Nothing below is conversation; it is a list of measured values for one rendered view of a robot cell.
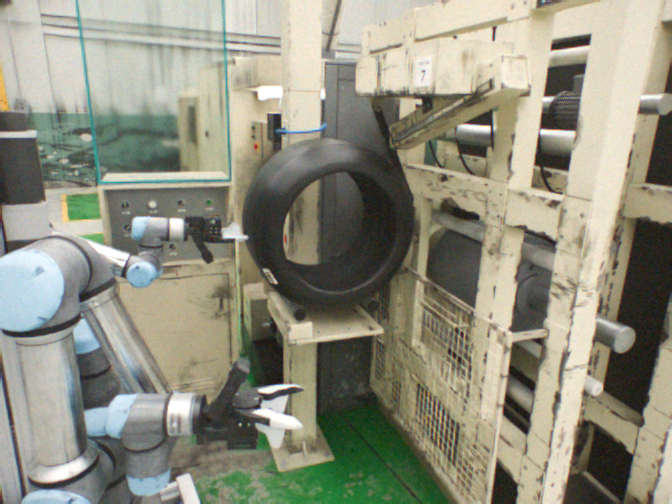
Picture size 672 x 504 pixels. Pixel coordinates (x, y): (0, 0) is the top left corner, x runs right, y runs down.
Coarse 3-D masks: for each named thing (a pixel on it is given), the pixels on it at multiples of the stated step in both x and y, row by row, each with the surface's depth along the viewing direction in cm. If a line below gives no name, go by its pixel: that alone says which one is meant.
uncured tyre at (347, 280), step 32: (288, 160) 156; (320, 160) 154; (352, 160) 157; (384, 160) 164; (256, 192) 160; (288, 192) 153; (384, 192) 190; (256, 224) 156; (384, 224) 195; (256, 256) 161; (352, 256) 198; (384, 256) 189; (288, 288) 163; (320, 288) 168; (352, 288) 170
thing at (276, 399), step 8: (264, 392) 94; (272, 392) 94; (280, 392) 95; (288, 392) 96; (296, 392) 97; (264, 400) 94; (272, 400) 95; (280, 400) 97; (272, 408) 96; (280, 408) 97
